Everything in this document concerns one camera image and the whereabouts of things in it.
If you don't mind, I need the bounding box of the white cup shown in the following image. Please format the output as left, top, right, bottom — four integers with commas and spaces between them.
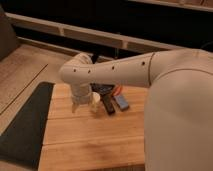
90, 92, 101, 113

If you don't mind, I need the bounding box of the orange pepper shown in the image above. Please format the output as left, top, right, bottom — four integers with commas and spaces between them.
112, 86, 122, 96

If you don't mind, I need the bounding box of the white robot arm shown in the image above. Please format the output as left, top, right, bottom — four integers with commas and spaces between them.
60, 49, 213, 171

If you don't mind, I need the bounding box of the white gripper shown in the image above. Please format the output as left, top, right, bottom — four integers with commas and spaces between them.
70, 84, 92, 112

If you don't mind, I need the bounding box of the wooden table top board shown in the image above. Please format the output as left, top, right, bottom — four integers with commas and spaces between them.
38, 84, 147, 171

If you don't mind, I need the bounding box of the black frying pan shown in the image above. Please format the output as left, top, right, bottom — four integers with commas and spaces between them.
92, 84, 115, 115

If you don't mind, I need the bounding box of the black floor mat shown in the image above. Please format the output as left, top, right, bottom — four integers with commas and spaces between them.
0, 82, 54, 169

